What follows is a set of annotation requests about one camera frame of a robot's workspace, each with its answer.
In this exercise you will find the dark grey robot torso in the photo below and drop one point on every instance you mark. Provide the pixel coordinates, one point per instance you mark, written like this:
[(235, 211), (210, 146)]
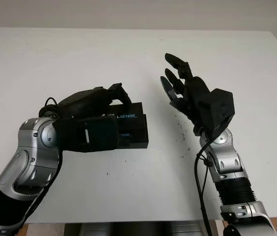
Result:
[(133, 227)]

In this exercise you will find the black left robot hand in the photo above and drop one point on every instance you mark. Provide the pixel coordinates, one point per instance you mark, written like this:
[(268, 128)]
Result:
[(84, 103)]

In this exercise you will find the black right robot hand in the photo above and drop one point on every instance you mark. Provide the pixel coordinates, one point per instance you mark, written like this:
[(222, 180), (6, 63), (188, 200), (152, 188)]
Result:
[(197, 91)]

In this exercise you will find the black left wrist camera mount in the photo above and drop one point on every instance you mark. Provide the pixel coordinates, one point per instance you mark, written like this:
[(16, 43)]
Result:
[(96, 135)]

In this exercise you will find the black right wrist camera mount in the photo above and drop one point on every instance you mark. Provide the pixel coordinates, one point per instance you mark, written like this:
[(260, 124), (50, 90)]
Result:
[(219, 108)]

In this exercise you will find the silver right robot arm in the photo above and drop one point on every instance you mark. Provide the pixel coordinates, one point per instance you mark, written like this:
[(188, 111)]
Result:
[(229, 167)]

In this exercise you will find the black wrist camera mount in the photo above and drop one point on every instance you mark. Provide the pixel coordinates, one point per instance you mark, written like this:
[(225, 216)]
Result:
[(219, 108), (96, 135)]

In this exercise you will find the black RealSense box lid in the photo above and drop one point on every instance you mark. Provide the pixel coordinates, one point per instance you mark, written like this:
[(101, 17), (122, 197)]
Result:
[(133, 109)]

